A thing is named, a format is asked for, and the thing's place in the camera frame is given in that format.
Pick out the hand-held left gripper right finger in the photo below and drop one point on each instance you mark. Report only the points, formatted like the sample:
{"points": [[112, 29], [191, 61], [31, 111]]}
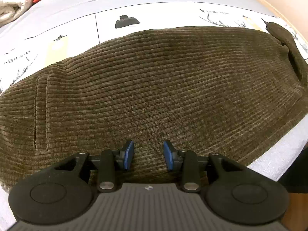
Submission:
{"points": [[168, 155]]}

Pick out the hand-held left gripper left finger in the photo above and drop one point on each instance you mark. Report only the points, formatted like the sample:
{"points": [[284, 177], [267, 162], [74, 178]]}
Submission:
{"points": [[128, 155]]}

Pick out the deer and lamp printed sheet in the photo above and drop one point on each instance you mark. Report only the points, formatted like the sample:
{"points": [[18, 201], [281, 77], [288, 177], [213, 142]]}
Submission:
{"points": [[168, 14]]}

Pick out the folded white fleece blanket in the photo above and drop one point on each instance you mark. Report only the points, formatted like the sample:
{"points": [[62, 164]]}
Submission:
{"points": [[12, 2]]}

